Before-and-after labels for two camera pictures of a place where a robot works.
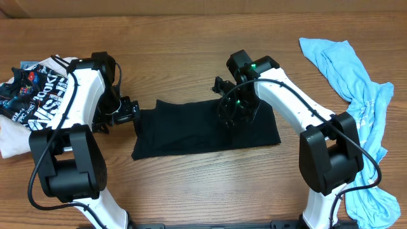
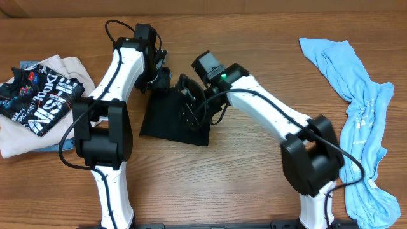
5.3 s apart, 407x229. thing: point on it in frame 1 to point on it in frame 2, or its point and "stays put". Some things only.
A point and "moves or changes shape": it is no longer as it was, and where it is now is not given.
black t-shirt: (182, 127) moves or changes shape
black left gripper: (130, 109) to (163, 83)
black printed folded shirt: (31, 95) stays put
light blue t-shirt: (375, 206) stays put
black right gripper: (232, 117) to (197, 119)
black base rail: (279, 224) stays put
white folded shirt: (14, 137) stays put
